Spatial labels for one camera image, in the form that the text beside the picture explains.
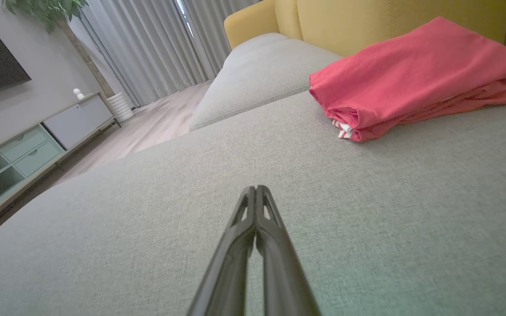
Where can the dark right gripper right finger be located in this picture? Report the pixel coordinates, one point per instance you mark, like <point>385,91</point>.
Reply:
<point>288,281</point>

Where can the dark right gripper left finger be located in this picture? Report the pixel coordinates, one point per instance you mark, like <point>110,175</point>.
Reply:
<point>226,281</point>

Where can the red basketball shorts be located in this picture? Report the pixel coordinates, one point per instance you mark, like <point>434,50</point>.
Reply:
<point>455,106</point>

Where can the red white basketball jersey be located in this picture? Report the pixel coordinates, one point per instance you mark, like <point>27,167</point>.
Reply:
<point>411,66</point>

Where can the large grey sofa seat cushion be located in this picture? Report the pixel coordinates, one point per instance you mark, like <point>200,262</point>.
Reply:
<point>103,241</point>

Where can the white ribbed plant pot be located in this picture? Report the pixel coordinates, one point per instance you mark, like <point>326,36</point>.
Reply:
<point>121,107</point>

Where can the white cabinet door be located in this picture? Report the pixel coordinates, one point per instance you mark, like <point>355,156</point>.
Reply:
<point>79,120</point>

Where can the pale green cabinet drawer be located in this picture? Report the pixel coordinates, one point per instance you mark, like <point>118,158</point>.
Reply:
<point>22,144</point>
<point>37,159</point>

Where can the small white ornament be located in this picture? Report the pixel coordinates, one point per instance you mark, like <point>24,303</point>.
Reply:
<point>77,93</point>

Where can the grey pleated curtain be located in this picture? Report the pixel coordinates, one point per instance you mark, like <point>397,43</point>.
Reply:
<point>147,44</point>
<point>218,26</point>

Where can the yellow sofa armrest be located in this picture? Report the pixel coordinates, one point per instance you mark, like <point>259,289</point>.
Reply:
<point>253,22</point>

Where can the yellow sofa backrest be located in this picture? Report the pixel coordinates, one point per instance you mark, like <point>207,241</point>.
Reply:
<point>345,22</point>

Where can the green indoor tree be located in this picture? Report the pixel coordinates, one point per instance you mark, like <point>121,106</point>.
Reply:
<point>51,11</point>

